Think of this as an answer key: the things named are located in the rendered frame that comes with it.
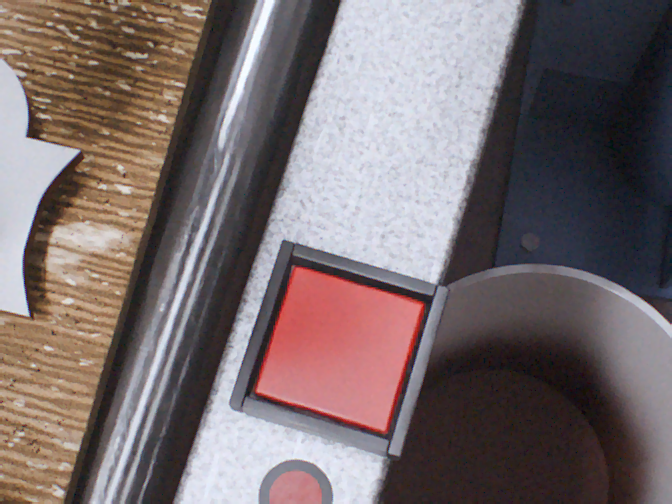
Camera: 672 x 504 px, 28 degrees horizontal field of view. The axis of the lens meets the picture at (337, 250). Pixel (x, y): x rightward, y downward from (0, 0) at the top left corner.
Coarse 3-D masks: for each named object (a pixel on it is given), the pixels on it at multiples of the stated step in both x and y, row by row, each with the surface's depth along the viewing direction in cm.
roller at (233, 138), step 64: (256, 0) 63; (320, 0) 65; (256, 64) 62; (192, 128) 63; (256, 128) 62; (192, 192) 61; (256, 192) 62; (192, 256) 60; (128, 320) 60; (192, 320) 60; (128, 384) 59; (192, 384) 60; (128, 448) 58
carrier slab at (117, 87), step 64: (0, 0) 62; (64, 0) 62; (128, 0) 62; (192, 0) 61; (64, 64) 61; (128, 64) 61; (192, 64) 61; (64, 128) 60; (128, 128) 60; (64, 192) 59; (128, 192) 59; (64, 256) 58; (128, 256) 58; (0, 320) 58; (64, 320) 58; (0, 384) 57; (64, 384) 57; (0, 448) 56; (64, 448) 56
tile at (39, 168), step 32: (0, 64) 59; (0, 96) 58; (0, 128) 58; (32, 128) 59; (0, 160) 57; (32, 160) 57; (64, 160) 57; (0, 192) 57; (32, 192) 57; (0, 224) 57; (32, 224) 57; (0, 256) 56; (0, 288) 56; (32, 320) 57
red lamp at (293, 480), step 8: (288, 472) 58; (296, 472) 58; (304, 472) 58; (280, 480) 58; (288, 480) 58; (296, 480) 58; (304, 480) 58; (312, 480) 58; (272, 488) 58; (280, 488) 58; (288, 488) 58; (296, 488) 58; (304, 488) 58; (312, 488) 58; (320, 488) 58; (272, 496) 58; (280, 496) 58; (288, 496) 58; (296, 496) 58; (304, 496) 58; (312, 496) 58; (320, 496) 58
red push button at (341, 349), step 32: (288, 288) 59; (320, 288) 59; (352, 288) 59; (288, 320) 58; (320, 320) 58; (352, 320) 58; (384, 320) 58; (416, 320) 58; (288, 352) 58; (320, 352) 58; (352, 352) 58; (384, 352) 58; (256, 384) 58; (288, 384) 58; (320, 384) 58; (352, 384) 58; (384, 384) 58; (352, 416) 57; (384, 416) 57
